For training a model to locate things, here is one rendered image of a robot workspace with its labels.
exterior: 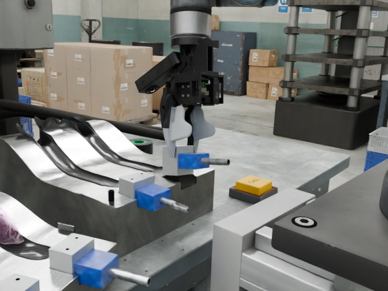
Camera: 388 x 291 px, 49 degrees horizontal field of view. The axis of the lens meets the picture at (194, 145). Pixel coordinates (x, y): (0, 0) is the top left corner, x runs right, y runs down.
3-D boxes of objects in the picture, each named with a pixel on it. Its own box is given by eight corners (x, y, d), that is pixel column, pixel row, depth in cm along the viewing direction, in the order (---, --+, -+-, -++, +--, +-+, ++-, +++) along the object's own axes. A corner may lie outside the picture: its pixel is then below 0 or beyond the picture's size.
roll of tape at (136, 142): (126, 149, 129) (126, 137, 128) (153, 149, 130) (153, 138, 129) (123, 156, 121) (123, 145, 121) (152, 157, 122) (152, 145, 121)
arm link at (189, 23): (160, 15, 77) (189, 22, 83) (160, 41, 77) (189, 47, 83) (193, 8, 72) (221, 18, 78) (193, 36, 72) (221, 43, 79)
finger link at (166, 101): (162, 126, 74) (170, 77, 75) (156, 126, 75) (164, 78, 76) (179, 132, 78) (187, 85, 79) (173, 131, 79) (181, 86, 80)
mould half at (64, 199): (213, 210, 88) (216, 147, 84) (116, 260, 68) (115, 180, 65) (66, 159, 118) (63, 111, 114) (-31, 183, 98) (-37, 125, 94)
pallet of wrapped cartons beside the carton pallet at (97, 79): (158, 125, 519) (160, 46, 494) (111, 137, 455) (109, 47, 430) (89, 112, 585) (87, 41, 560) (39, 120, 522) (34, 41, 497)
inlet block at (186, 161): (236, 176, 76) (236, 145, 76) (220, 179, 72) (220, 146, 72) (179, 172, 84) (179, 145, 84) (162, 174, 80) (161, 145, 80)
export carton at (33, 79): (75, 100, 590) (74, 70, 579) (47, 104, 555) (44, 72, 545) (49, 94, 627) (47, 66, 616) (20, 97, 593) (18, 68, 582)
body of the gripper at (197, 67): (198, 107, 72) (199, 34, 71) (161, 107, 78) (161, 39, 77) (224, 107, 78) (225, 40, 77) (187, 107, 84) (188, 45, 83)
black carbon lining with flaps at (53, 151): (172, 179, 85) (173, 132, 83) (109, 202, 73) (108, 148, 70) (66, 145, 106) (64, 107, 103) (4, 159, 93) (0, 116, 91)
